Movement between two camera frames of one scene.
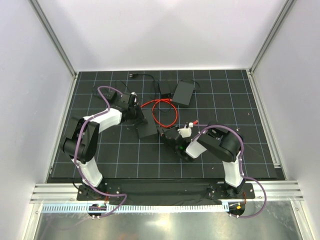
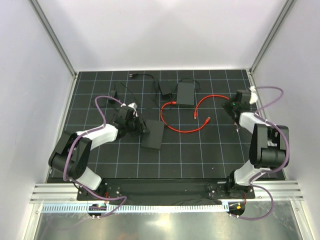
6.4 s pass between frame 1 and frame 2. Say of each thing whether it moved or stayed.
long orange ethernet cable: moved
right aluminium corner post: stayed
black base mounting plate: stayed
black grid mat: stayed
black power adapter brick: stayed
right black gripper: moved
